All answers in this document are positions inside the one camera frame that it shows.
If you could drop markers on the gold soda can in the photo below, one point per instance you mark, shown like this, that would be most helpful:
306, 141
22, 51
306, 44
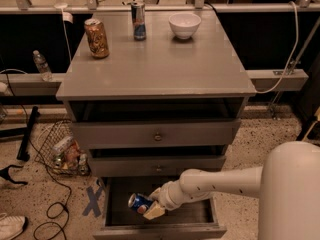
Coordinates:
97, 39

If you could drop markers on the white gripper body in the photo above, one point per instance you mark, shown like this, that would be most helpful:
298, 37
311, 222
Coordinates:
165, 196

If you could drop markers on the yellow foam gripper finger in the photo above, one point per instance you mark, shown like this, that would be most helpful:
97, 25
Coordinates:
155, 211
155, 194

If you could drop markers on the black metal stand bar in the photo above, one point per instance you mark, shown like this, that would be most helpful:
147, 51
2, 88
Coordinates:
22, 153

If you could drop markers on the black wheeled cart frame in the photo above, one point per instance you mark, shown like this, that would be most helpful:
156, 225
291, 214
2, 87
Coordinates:
309, 125

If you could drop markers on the tall blue silver can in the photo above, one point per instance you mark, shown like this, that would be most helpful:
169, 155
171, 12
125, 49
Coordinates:
138, 20

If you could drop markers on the blue crushed pepsi can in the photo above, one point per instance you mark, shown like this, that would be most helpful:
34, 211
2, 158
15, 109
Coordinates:
139, 203

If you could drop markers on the grey top drawer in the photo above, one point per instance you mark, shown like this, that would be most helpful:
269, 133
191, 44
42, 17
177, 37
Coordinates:
96, 135

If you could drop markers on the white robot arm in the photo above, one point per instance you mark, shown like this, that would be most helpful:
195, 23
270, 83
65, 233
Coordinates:
287, 187

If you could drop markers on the grey drawer cabinet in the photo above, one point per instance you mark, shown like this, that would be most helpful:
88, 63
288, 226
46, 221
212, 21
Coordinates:
159, 79

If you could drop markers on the wire basket with items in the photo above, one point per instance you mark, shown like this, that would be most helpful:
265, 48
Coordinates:
60, 152

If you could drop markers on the grey middle drawer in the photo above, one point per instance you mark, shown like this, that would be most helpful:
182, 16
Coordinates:
153, 166

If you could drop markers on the white ceramic bowl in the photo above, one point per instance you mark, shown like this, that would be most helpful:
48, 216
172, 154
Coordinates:
184, 25

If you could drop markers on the white sneaker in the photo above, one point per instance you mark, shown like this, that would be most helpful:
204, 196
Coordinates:
12, 226

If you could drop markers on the clear plastic water bottle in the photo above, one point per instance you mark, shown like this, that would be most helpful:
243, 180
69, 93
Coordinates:
42, 66

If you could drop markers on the grey open bottom drawer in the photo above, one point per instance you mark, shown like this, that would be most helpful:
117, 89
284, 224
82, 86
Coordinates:
195, 221

